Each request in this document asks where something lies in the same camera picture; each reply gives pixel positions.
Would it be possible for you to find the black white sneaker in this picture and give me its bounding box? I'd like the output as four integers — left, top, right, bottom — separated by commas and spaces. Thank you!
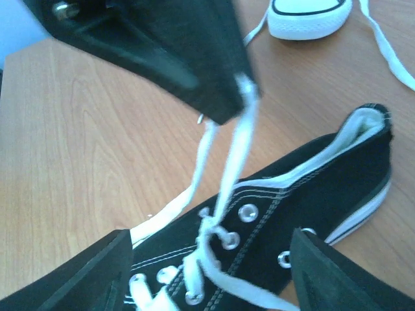
267, 1, 353, 41
123, 104, 392, 310

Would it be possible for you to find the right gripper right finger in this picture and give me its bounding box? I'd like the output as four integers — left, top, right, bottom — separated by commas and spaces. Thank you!
290, 229, 414, 311

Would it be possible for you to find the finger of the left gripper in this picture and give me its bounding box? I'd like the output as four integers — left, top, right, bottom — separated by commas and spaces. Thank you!
26, 1, 255, 124

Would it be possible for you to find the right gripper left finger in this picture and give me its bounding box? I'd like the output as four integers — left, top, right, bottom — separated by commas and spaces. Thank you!
1, 229, 133, 310

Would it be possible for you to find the sneaker white shoelace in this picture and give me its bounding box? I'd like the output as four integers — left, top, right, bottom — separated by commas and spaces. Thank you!
244, 1, 414, 90
130, 74, 297, 310

